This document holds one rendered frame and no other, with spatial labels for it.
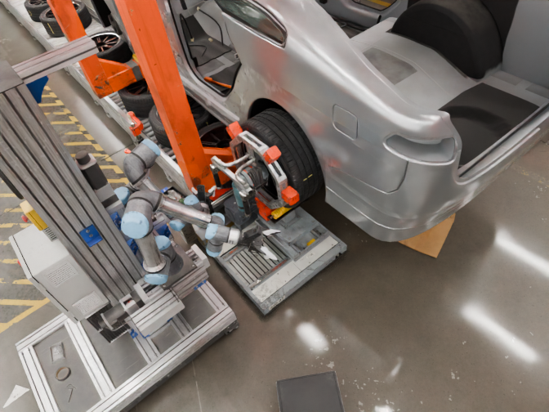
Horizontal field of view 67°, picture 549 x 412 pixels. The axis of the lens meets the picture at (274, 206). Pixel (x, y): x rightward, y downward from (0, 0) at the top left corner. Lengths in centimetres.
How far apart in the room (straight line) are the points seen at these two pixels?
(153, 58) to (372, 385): 235
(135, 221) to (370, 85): 119
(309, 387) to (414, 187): 125
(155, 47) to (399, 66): 176
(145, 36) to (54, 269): 127
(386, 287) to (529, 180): 167
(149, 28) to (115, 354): 202
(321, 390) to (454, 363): 95
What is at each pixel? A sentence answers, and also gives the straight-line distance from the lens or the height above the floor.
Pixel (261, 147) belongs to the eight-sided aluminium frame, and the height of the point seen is 112.
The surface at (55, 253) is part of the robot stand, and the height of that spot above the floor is 123.
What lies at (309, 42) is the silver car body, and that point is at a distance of 220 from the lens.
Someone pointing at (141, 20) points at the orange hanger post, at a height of 186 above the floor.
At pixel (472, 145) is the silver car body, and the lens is 301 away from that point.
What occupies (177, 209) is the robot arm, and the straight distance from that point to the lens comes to 205.
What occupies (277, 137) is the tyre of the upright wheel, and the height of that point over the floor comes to 115.
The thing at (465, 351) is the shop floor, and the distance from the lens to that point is 310.
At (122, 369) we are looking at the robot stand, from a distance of 301.
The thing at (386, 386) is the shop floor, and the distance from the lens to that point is 292.
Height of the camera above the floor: 276
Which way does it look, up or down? 48 degrees down
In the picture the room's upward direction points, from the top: 10 degrees counter-clockwise
